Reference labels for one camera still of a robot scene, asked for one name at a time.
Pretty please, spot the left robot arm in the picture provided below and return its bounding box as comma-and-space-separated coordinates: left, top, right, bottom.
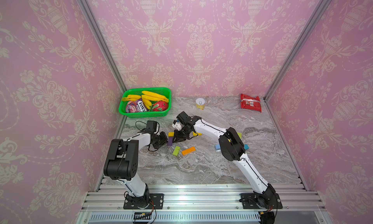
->
104, 132, 168, 209

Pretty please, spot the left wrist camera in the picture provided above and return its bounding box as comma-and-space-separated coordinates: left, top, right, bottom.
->
144, 121, 159, 134

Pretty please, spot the yellow banana bunch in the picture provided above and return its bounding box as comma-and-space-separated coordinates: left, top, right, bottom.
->
121, 91, 170, 110

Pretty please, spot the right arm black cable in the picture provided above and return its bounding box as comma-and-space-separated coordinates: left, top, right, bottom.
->
189, 115, 231, 137

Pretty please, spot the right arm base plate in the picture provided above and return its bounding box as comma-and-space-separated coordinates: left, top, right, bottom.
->
239, 193, 283, 210

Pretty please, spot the red snack bag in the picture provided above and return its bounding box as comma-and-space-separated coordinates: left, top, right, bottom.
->
240, 93, 262, 112

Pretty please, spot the yellow paper cup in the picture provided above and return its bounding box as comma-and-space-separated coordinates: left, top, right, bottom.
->
196, 98, 206, 110

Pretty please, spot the purple block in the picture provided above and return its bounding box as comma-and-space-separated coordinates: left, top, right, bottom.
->
168, 137, 173, 146

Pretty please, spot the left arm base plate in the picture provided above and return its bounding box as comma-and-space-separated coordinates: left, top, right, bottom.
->
123, 193, 164, 209

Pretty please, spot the aluminium rail frame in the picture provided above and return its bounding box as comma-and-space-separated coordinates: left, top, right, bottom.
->
77, 183, 332, 224

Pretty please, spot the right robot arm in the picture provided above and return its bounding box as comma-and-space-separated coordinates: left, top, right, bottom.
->
173, 116, 282, 209

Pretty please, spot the green plastic basket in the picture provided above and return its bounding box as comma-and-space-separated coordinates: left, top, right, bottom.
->
119, 87, 172, 118

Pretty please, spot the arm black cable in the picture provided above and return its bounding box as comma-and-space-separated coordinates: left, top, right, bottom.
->
189, 115, 231, 137
135, 119, 159, 152

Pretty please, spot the purple snack packet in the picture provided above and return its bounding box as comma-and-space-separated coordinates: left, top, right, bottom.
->
125, 98, 149, 113

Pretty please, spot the red dragon fruit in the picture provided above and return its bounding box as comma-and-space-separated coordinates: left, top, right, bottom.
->
151, 101, 169, 112

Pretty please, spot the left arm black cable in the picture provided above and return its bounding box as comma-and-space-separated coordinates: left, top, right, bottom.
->
135, 119, 159, 152

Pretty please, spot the orange block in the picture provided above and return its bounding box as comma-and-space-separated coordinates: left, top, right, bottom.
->
182, 147, 196, 156

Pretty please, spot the lime green block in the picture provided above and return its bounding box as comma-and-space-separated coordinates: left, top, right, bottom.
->
173, 146, 181, 157

